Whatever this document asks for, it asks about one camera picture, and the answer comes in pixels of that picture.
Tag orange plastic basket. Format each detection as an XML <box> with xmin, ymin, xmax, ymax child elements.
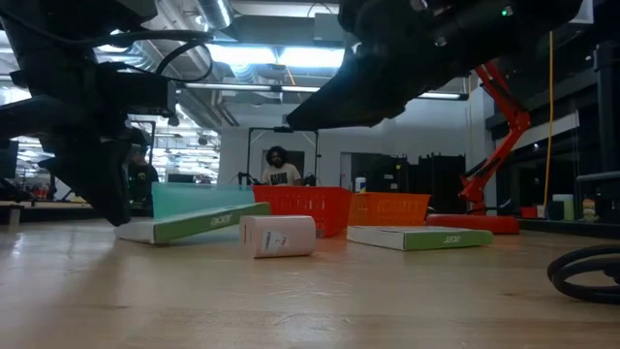
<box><xmin>347</xmin><ymin>192</ymin><xmax>432</xmax><ymax>228</ymax></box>

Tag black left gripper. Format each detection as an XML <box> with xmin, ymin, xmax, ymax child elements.
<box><xmin>0</xmin><ymin>91</ymin><xmax>146</xmax><ymax>227</ymax></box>

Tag grey metal bar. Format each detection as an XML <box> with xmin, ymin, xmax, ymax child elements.
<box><xmin>575</xmin><ymin>171</ymin><xmax>620</xmax><ymax>183</ymax></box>

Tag black metal table frame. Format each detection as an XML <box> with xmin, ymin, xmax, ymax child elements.
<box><xmin>594</xmin><ymin>41</ymin><xmax>620</xmax><ymax>175</ymax></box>

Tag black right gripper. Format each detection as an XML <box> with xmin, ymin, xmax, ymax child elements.
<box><xmin>286</xmin><ymin>0</ymin><xmax>534</xmax><ymax>131</ymax></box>

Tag black left camera cable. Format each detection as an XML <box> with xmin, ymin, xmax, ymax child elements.
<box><xmin>91</xmin><ymin>28</ymin><xmax>215</xmax><ymax>83</ymax></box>

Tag black equipment cabinets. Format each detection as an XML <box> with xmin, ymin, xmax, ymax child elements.
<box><xmin>340</xmin><ymin>152</ymin><xmax>467</xmax><ymax>215</ymax></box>

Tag red plastic basket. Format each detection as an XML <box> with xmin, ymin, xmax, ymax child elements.
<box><xmin>251</xmin><ymin>185</ymin><xmax>354</xmax><ymax>238</ymax></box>

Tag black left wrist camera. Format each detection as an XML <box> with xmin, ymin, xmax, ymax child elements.
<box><xmin>94</xmin><ymin>62</ymin><xmax>176</xmax><ymax>117</ymax></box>

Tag seated person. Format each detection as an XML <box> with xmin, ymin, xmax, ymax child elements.
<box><xmin>261</xmin><ymin>144</ymin><xmax>304</xmax><ymax>188</ymax></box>

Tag teal plastic bin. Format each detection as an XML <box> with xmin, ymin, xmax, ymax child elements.
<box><xmin>151</xmin><ymin>182</ymin><xmax>258</xmax><ymax>219</ymax></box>

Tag grey ceiling box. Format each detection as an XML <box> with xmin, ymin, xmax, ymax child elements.
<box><xmin>313</xmin><ymin>12</ymin><xmax>346</xmax><ymax>43</ymax></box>

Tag small yellow figurine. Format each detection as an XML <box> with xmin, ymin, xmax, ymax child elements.
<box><xmin>582</xmin><ymin>196</ymin><xmax>599</xmax><ymax>223</ymax></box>

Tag background wooden table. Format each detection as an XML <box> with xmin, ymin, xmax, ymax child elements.
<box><xmin>0</xmin><ymin>201</ymin><xmax>115</xmax><ymax>225</ymax></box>

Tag black cable loop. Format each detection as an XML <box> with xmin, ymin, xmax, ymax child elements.
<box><xmin>546</xmin><ymin>245</ymin><xmax>620</xmax><ymax>305</ymax></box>

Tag yellow cable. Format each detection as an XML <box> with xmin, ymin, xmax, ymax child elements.
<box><xmin>542</xmin><ymin>31</ymin><xmax>555</xmax><ymax>209</ymax></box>

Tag pink white power adapter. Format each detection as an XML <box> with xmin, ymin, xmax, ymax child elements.
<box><xmin>238</xmin><ymin>214</ymin><xmax>325</xmax><ymax>259</ymax></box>

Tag standing person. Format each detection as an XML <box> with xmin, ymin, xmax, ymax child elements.
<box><xmin>126</xmin><ymin>144</ymin><xmax>160</xmax><ymax>205</ymax></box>

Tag long ceiling light bar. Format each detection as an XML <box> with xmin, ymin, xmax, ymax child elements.
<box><xmin>181</xmin><ymin>80</ymin><xmax>470</xmax><ymax>102</ymax></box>

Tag green white acer box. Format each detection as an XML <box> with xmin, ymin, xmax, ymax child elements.
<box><xmin>346</xmin><ymin>225</ymin><xmax>495</xmax><ymax>252</ymax></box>
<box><xmin>114</xmin><ymin>202</ymin><xmax>271</xmax><ymax>245</ymax></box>

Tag dark monitor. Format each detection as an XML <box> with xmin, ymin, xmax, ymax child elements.
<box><xmin>0</xmin><ymin>140</ymin><xmax>19</xmax><ymax>179</ymax></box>

